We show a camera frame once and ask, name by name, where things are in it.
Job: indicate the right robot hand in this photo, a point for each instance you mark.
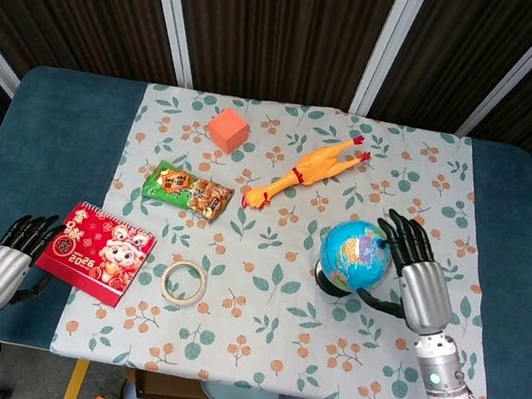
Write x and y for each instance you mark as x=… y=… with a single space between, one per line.
x=422 y=292

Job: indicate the small blue globe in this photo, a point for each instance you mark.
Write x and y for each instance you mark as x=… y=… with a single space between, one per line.
x=352 y=258

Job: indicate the red 2026 desk calendar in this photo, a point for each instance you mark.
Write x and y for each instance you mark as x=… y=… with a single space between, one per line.
x=95 y=253

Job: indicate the teal table mat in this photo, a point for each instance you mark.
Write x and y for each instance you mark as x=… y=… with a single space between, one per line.
x=51 y=150

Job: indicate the yellow rubber chicken toy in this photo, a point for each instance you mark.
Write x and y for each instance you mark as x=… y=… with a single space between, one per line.
x=310 y=176

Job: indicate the floral patterned tablecloth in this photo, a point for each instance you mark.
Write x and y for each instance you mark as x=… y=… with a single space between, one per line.
x=264 y=341

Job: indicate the beige tape roll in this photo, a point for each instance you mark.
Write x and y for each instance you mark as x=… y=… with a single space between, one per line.
x=184 y=283

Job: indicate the brown cardboard box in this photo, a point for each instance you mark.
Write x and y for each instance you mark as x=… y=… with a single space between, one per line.
x=160 y=386

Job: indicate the green snack packet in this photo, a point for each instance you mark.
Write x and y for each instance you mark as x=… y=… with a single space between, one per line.
x=186 y=192

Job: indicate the orange cube block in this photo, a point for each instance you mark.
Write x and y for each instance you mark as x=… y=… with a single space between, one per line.
x=228 y=130

